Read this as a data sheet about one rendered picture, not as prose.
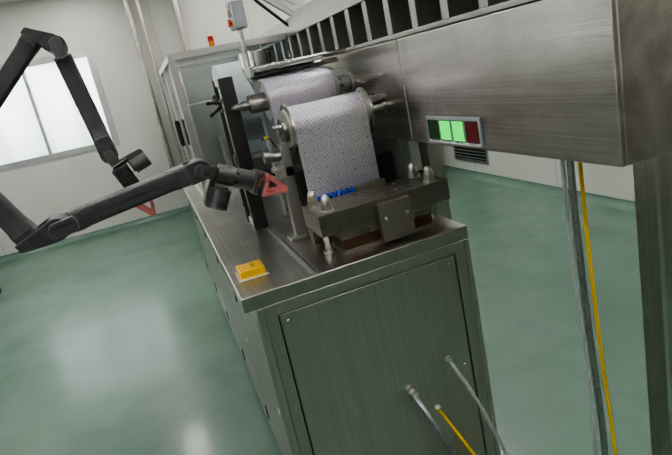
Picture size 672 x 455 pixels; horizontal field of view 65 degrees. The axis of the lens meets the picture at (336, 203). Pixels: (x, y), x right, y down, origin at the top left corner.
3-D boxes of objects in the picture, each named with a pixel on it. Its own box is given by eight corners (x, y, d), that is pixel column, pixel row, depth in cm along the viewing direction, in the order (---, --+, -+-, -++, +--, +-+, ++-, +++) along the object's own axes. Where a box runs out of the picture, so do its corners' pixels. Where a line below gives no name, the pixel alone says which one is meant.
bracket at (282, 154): (286, 239, 172) (264, 147, 165) (304, 233, 174) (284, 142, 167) (290, 242, 168) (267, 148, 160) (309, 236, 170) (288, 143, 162)
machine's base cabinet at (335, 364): (214, 294, 387) (182, 181, 366) (297, 267, 405) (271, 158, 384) (324, 578, 153) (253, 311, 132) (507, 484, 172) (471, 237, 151)
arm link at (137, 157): (102, 153, 185) (101, 153, 177) (130, 135, 188) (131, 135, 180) (123, 181, 189) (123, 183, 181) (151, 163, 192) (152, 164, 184)
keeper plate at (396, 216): (381, 241, 148) (374, 204, 146) (413, 231, 151) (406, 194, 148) (385, 243, 146) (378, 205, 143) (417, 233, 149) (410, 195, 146)
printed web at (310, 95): (287, 215, 199) (255, 80, 187) (344, 199, 206) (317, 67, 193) (319, 239, 163) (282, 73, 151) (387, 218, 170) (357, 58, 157)
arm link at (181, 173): (42, 224, 130) (47, 215, 139) (54, 244, 132) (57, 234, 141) (207, 158, 142) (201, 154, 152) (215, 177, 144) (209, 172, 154)
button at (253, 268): (237, 273, 150) (235, 265, 149) (261, 266, 152) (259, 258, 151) (241, 281, 143) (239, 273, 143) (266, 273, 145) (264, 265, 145)
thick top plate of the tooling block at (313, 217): (305, 225, 157) (301, 206, 155) (423, 190, 168) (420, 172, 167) (322, 238, 142) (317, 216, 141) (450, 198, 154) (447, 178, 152)
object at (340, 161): (310, 203, 161) (297, 144, 156) (380, 183, 167) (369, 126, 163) (311, 204, 160) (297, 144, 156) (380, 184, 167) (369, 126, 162)
